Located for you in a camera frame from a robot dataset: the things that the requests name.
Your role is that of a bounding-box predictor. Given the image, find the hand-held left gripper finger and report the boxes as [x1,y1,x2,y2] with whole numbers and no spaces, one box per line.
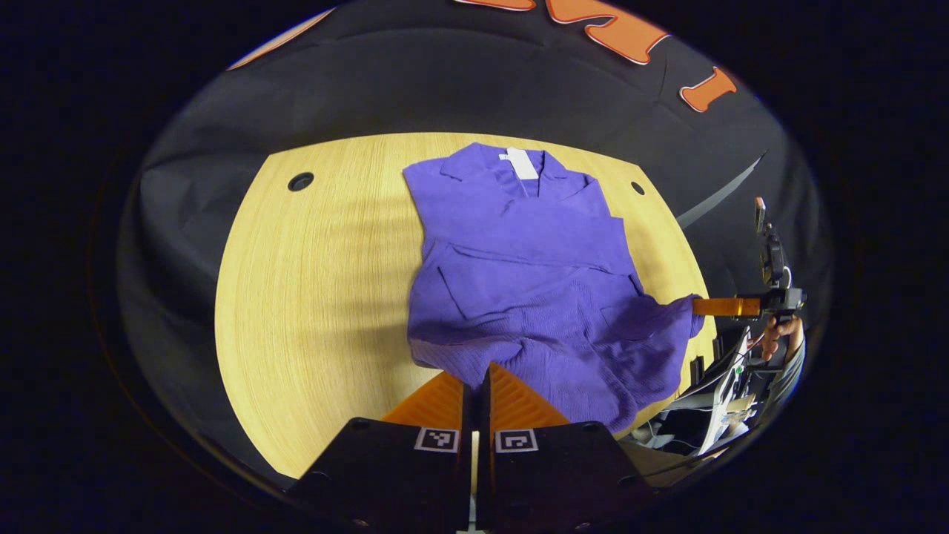
[477,362,657,534]
[285,371,475,534]

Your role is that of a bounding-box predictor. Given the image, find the purple knit shirt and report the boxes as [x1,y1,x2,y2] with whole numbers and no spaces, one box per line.
[403,142,705,435]

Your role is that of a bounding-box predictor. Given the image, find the white metal rack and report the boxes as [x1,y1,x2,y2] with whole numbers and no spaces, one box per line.
[693,326,753,455]

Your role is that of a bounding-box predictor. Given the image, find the grey metal frame post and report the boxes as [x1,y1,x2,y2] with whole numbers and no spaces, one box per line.
[678,154,766,229]

